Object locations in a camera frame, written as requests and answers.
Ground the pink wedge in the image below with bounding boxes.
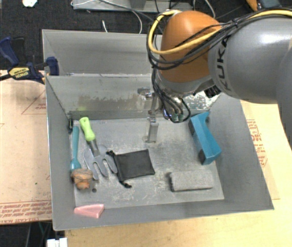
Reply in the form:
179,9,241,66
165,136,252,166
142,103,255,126
74,203,105,219

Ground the grey sponge block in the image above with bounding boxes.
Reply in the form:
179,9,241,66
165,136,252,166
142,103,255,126
167,170,215,192

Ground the grey metal bin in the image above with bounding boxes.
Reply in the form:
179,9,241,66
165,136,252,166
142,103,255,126
42,29,275,232

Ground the teal box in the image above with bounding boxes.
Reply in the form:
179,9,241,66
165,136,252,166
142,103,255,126
188,111,223,166

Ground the brown cardboard board, red print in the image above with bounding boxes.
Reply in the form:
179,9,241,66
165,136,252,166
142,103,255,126
0,69,281,226

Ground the green-handled garden fork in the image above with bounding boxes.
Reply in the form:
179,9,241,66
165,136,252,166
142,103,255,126
79,116,118,181

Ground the tan toy figure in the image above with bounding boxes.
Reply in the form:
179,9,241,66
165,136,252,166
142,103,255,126
70,168,94,190

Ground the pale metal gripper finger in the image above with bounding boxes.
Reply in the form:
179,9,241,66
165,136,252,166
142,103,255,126
137,86,154,113
145,117,160,143

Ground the teal spoon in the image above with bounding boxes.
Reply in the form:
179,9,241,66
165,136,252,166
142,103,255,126
69,125,82,172

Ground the black drawstring pouch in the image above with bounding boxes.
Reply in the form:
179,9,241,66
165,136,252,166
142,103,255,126
106,148,156,189

